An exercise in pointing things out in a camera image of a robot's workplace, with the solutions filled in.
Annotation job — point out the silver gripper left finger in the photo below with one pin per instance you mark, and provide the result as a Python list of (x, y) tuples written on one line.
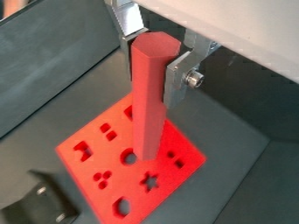
[(128, 22)]

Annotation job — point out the red hexagonal peg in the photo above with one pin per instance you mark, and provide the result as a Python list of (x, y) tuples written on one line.
[(154, 49)]

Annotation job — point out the red shape-hole block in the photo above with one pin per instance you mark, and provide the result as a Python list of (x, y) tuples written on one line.
[(123, 187)]

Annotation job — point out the black curved peg holder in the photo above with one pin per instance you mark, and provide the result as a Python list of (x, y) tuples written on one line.
[(44, 205)]

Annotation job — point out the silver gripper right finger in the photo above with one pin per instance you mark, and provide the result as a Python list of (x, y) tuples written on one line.
[(182, 72)]

